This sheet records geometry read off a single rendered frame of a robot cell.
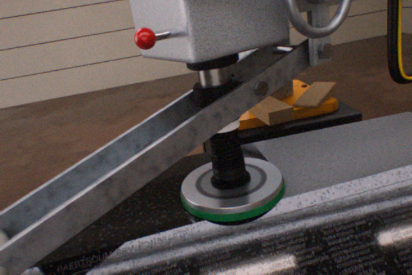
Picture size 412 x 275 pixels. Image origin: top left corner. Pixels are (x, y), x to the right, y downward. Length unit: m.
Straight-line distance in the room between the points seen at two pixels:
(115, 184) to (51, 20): 6.39
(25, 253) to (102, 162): 0.19
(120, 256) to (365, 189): 0.49
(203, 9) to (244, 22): 0.08
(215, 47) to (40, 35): 6.47
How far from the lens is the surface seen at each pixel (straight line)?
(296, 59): 0.72
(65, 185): 0.67
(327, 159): 0.87
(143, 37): 0.52
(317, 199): 0.74
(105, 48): 6.78
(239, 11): 0.57
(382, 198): 0.80
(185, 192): 0.73
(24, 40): 7.03
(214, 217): 0.68
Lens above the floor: 1.23
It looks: 19 degrees down
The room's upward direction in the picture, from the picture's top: 10 degrees counter-clockwise
